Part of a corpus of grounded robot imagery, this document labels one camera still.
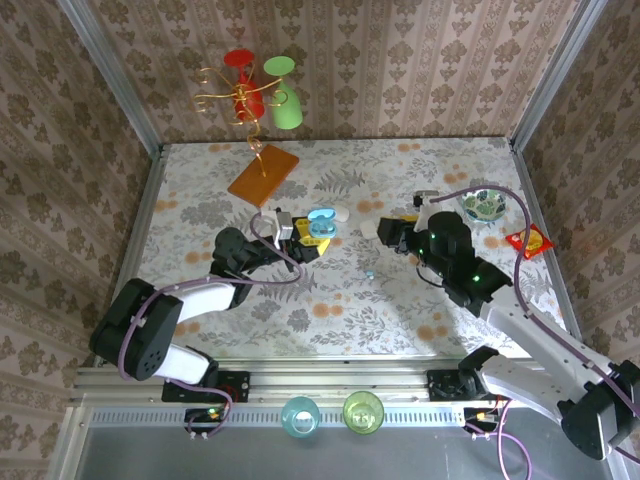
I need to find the black controller board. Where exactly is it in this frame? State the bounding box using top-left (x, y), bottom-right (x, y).
top-left (462, 406), bottom-right (503, 435)
top-left (183, 406), bottom-right (227, 435)

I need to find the perforated cable duct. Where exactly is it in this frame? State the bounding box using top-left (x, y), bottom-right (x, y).
top-left (87, 407), bottom-right (501, 430)

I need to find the teal plastic cup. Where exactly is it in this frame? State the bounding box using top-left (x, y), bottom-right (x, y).
top-left (280, 395), bottom-right (321, 440)

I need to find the gold wire rack wooden base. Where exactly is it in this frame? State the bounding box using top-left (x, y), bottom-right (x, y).
top-left (193, 67), bottom-right (301, 209)

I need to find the aluminium table frame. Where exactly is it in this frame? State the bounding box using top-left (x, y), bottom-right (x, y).
top-left (69, 139), bottom-right (619, 407)

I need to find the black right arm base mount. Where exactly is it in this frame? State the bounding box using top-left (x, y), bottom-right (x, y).
top-left (426, 368), bottom-right (474, 402)

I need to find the red snack packet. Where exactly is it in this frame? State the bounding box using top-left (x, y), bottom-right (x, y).
top-left (504, 223), bottom-right (555, 260)

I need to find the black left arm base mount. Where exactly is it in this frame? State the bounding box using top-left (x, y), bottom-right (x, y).
top-left (160, 370), bottom-right (251, 404)

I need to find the green plastic wine glass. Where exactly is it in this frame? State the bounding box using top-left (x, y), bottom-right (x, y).
top-left (263, 55), bottom-right (304, 130)

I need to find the green plastic cup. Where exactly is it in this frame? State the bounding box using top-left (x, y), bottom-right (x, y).
top-left (342, 390), bottom-right (386, 437)

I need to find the red plastic wine glass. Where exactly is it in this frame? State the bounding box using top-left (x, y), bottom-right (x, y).
top-left (222, 48), bottom-right (265, 120)

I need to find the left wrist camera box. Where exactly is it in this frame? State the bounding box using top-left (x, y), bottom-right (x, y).
top-left (257, 208), bottom-right (296, 242)

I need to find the grey metal shelf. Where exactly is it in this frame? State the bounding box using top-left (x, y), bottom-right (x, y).
top-left (47, 404), bottom-right (626, 480)

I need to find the thin black cable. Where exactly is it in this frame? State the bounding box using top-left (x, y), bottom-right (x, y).
top-left (415, 264), bottom-right (447, 290)

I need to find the aluminium frame post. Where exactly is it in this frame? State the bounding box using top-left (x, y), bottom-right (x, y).
top-left (55, 0), bottom-right (165, 151)
top-left (509, 0), bottom-right (610, 151)

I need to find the leaf patterned glass bowl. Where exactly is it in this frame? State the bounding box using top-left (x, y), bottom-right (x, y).
top-left (460, 189), bottom-right (506, 229)

